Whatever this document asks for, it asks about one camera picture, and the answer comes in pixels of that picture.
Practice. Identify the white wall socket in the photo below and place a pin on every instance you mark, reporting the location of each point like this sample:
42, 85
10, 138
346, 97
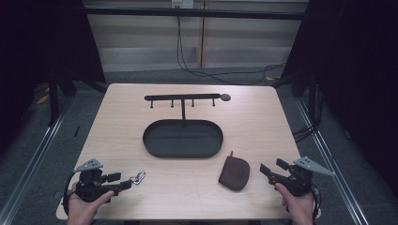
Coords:
183, 3

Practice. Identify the black key rack with tray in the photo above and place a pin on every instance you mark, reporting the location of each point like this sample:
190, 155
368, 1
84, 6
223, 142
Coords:
181, 140

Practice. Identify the yellow tape strip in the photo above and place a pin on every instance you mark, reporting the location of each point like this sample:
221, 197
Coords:
42, 99

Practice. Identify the beige wall conduit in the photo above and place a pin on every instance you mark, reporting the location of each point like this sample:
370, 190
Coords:
202, 34

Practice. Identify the person's left hand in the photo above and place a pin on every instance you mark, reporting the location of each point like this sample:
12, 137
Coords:
81, 211

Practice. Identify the dark curtain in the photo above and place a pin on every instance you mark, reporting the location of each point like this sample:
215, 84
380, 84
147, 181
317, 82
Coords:
359, 78
37, 47

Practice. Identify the grey tape piece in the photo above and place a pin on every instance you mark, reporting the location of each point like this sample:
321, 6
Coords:
58, 194

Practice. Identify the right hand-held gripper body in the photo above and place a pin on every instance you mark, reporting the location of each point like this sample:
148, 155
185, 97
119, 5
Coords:
298, 182

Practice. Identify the person's right hand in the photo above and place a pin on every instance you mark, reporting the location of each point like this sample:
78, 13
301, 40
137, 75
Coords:
300, 209

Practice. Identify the silver carabiner keyring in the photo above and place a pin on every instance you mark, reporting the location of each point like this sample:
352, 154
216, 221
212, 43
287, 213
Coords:
137, 178

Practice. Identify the black horizontal frame bar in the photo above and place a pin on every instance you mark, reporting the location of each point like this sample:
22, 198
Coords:
187, 13

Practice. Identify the metal floor rail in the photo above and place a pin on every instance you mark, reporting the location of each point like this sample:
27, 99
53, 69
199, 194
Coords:
29, 170
331, 162

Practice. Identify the black metal stand post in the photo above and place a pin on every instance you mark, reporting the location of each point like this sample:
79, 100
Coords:
53, 100

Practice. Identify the small black floor piece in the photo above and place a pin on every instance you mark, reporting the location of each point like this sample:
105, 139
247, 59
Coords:
76, 131

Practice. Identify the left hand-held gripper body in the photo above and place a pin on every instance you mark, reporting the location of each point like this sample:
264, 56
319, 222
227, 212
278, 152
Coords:
90, 187

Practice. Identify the brown zip pouch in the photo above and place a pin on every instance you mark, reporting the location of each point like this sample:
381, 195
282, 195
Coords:
234, 173

